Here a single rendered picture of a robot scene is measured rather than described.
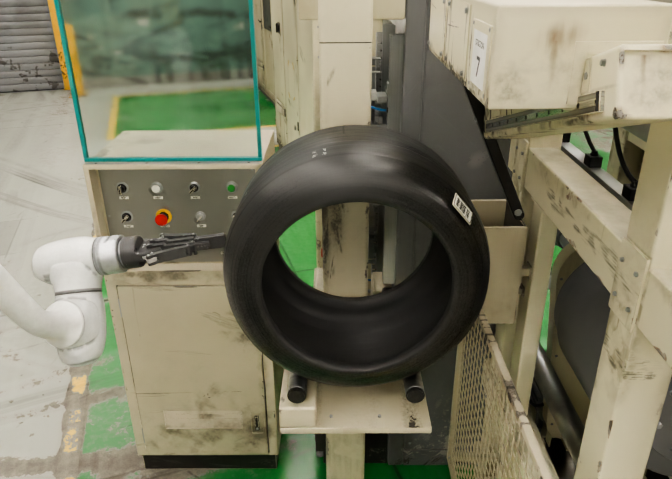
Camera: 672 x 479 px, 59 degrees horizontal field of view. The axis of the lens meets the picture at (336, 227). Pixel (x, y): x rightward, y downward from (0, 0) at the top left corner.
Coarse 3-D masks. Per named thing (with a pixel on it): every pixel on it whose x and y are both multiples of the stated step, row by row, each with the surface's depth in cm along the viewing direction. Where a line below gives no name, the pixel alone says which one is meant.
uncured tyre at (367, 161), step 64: (384, 128) 137; (256, 192) 124; (320, 192) 118; (384, 192) 118; (448, 192) 122; (256, 256) 124; (448, 256) 155; (256, 320) 131; (320, 320) 162; (384, 320) 162; (448, 320) 130
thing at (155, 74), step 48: (96, 0) 165; (144, 0) 165; (192, 0) 165; (240, 0) 165; (96, 48) 170; (144, 48) 170; (192, 48) 170; (240, 48) 170; (96, 96) 176; (144, 96) 176; (192, 96) 176; (240, 96) 176; (96, 144) 182; (144, 144) 182; (192, 144) 182; (240, 144) 182
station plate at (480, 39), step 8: (480, 32) 89; (480, 40) 89; (480, 48) 89; (472, 56) 94; (480, 56) 89; (472, 64) 94; (480, 64) 89; (472, 72) 94; (480, 72) 89; (472, 80) 94; (480, 80) 89; (480, 88) 89
